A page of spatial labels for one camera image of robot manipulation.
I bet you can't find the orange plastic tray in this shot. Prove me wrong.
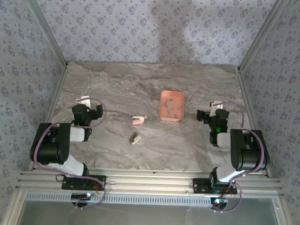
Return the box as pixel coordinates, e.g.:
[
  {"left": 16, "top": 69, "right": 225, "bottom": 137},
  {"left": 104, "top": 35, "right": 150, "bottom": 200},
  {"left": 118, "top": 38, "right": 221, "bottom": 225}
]
[{"left": 159, "top": 90, "right": 186, "bottom": 123}]

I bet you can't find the pink mini stapler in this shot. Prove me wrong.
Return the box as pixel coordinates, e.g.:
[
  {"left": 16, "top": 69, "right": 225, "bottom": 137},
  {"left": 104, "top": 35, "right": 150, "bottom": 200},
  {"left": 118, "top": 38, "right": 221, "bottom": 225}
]
[{"left": 132, "top": 115, "right": 145, "bottom": 126}]

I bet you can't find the tan USB stick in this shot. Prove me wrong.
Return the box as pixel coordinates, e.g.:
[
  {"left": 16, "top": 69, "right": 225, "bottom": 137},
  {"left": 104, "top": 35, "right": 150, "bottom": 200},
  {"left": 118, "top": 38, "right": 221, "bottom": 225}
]
[{"left": 129, "top": 132, "right": 143, "bottom": 145}]

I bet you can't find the small circuit board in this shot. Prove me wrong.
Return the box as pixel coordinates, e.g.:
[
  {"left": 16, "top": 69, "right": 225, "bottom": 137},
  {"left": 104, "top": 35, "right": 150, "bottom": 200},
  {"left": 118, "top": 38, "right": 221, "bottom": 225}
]
[
  {"left": 210, "top": 196, "right": 229, "bottom": 206},
  {"left": 70, "top": 192, "right": 93, "bottom": 201}
]

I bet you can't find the grey metal panel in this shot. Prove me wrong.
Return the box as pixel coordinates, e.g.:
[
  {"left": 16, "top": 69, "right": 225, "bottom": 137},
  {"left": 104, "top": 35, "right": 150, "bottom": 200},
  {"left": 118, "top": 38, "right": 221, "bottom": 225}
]
[{"left": 17, "top": 189, "right": 285, "bottom": 225}]

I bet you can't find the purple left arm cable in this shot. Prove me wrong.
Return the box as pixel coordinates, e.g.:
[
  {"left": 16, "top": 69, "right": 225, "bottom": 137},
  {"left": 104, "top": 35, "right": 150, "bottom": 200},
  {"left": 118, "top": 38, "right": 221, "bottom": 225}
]
[{"left": 29, "top": 95, "right": 109, "bottom": 211}]

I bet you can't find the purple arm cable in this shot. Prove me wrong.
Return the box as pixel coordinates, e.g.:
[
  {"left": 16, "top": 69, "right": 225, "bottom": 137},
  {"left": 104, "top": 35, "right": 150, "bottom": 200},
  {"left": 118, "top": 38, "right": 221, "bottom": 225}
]
[
  {"left": 29, "top": 95, "right": 109, "bottom": 211},
  {"left": 209, "top": 101, "right": 267, "bottom": 216}
]

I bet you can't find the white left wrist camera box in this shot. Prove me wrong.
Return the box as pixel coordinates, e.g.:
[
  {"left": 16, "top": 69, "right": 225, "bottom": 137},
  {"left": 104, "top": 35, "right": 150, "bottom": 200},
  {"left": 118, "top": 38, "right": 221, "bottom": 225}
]
[{"left": 75, "top": 96, "right": 92, "bottom": 111}]

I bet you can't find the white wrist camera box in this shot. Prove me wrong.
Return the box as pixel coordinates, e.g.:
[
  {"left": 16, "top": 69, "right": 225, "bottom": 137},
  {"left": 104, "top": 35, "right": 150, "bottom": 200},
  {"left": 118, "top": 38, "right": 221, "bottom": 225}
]
[
  {"left": 75, "top": 96, "right": 92, "bottom": 111},
  {"left": 208, "top": 101, "right": 224, "bottom": 118}
]

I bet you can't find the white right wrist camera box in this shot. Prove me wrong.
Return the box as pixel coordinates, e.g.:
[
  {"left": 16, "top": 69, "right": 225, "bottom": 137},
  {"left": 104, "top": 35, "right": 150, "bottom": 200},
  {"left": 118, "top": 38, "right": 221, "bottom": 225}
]
[{"left": 208, "top": 101, "right": 224, "bottom": 118}]

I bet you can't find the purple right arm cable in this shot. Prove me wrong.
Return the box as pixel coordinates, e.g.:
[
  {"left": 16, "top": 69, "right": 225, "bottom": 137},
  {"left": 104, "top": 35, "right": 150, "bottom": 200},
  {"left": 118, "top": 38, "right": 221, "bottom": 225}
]
[{"left": 209, "top": 101, "right": 267, "bottom": 216}]

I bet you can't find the aluminium table side rail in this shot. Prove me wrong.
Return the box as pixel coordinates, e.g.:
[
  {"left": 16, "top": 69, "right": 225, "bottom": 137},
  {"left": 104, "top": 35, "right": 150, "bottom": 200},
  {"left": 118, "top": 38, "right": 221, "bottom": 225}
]
[
  {"left": 233, "top": 67, "right": 276, "bottom": 177},
  {"left": 27, "top": 61, "right": 69, "bottom": 171}
]

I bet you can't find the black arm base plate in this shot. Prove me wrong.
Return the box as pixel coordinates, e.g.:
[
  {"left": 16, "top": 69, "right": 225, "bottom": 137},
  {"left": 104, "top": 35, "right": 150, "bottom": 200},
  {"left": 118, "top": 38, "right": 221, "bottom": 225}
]
[
  {"left": 192, "top": 178, "right": 238, "bottom": 195},
  {"left": 61, "top": 174, "right": 107, "bottom": 191}
]

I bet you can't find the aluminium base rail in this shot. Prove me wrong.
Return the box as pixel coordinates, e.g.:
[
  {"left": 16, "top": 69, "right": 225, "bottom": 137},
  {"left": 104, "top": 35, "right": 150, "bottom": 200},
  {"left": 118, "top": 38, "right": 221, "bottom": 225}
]
[{"left": 15, "top": 165, "right": 285, "bottom": 200}]

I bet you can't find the grey slotted cable duct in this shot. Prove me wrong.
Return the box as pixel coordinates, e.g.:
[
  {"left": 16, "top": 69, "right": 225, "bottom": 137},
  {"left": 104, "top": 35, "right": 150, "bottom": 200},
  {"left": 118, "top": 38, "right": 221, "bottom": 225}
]
[{"left": 25, "top": 191, "right": 213, "bottom": 208}]

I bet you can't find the aluminium frame post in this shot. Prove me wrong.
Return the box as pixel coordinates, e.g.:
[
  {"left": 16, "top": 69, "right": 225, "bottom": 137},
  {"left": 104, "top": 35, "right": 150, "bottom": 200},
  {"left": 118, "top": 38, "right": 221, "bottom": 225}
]
[
  {"left": 18, "top": 0, "right": 71, "bottom": 66},
  {"left": 237, "top": 0, "right": 291, "bottom": 74}
]

